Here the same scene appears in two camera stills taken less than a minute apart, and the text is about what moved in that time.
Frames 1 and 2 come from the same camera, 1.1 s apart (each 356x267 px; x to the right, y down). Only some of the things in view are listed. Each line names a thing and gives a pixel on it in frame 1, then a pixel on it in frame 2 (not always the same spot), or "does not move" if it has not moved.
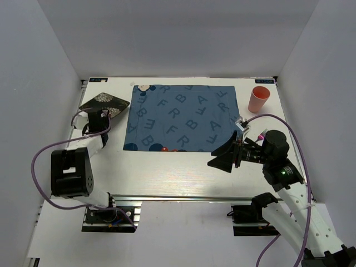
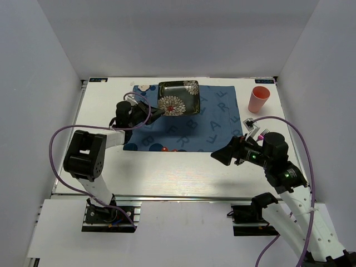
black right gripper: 225,162 does not move
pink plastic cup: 259,96 does not move
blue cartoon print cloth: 181,118 does not move
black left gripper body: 105,123 to 141,110
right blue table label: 263,81 does not move
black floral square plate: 106,101 to 179,98
